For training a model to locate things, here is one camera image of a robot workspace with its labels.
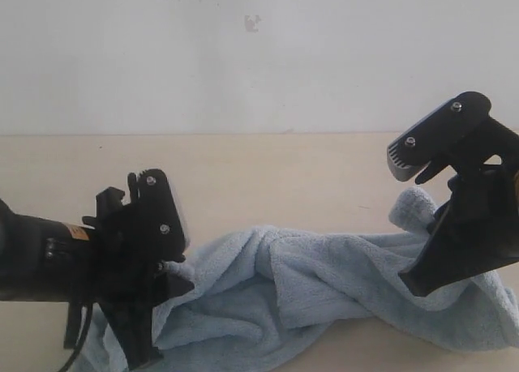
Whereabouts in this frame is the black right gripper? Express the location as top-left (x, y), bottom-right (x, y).
top-left (398, 118), bottom-right (518, 297)

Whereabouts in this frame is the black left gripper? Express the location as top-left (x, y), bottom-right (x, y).
top-left (71, 186), bottom-right (195, 371)

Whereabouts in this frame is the light blue terry towel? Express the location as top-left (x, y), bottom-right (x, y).
top-left (71, 186), bottom-right (519, 372)

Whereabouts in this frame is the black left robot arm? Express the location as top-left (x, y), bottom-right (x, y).
top-left (1, 187), bottom-right (194, 370)

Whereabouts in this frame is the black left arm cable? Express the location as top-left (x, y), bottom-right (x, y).
top-left (60, 274), bottom-right (97, 372)

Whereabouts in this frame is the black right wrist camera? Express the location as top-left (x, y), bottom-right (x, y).
top-left (386, 91), bottom-right (491, 182)

